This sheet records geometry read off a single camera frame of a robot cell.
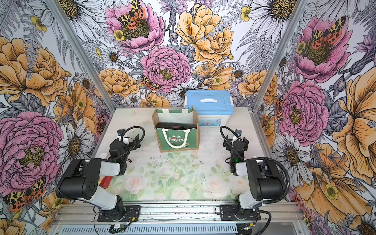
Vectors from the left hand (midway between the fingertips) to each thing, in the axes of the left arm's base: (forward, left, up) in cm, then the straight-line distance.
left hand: (132, 138), depth 94 cm
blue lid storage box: (+19, -53, +9) cm, 57 cm away
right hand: (-1, -65, +1) cm, 65 cm away
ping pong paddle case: (+3, -28, +9) cm, 30 cm away
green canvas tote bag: (-4, -25, +3) cm, 25 cm away
